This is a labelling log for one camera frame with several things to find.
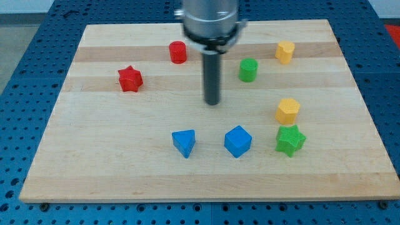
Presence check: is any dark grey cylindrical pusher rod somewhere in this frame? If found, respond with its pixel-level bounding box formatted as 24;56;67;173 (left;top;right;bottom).
202;54;221;106

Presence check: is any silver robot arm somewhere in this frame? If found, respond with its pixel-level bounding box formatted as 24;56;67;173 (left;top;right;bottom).
174;0;248;106

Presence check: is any red cylinder block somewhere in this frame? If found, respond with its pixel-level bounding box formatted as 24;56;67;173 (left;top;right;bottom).
169;41;187;64

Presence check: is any green cylinder block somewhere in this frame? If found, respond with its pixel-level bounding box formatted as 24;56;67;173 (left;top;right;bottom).
239;58;258;83

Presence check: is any blue cube block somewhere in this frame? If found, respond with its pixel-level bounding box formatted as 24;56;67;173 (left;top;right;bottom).
224;126;253;158

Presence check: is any blue triangle block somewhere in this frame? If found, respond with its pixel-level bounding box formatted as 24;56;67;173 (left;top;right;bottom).
172;129;196;158

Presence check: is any red star block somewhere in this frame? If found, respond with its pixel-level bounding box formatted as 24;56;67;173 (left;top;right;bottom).
118;66;143;93

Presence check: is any yellow hexagon block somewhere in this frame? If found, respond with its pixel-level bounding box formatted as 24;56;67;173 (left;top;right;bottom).
275;98;301;125

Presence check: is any wooden board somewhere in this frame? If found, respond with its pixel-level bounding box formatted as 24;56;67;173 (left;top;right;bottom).
19;19;399;203

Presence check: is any green star block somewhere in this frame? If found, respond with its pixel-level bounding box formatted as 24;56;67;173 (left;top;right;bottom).
275;125;307;158

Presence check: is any blue perforated table plate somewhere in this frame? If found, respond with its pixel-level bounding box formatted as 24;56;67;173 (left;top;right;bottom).
1;0;399;224

